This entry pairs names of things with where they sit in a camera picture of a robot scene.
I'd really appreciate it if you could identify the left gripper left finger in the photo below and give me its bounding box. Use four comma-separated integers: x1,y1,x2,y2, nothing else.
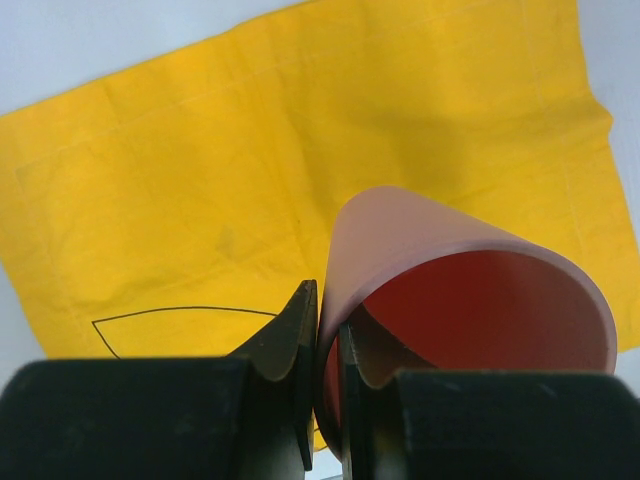
1,280,318,479

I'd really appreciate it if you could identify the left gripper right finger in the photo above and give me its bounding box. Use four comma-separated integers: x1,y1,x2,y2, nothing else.
339,327,639,479

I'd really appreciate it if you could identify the pink plastic cup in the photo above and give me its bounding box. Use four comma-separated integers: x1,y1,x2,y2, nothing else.
314,186,617,453

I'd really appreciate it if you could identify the yellow pikachu placemat cloth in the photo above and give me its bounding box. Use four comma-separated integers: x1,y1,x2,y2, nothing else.
1,1,639,358

